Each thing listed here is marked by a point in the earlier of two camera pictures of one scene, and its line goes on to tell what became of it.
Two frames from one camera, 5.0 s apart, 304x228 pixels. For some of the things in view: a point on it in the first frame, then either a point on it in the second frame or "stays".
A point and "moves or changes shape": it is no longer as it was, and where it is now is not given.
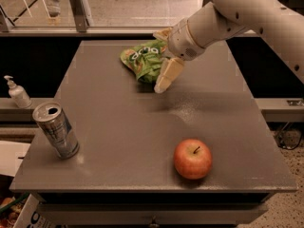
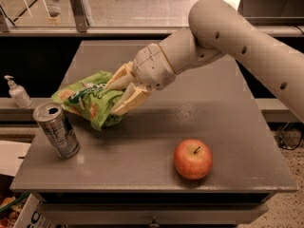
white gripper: (180, 41) → (153, 66)
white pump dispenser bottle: (18, 94) stays
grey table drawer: (149, 214) stays
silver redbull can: (56, 127) stays
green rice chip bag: (144, 60) moves or changes shape
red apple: (192, 159) stays
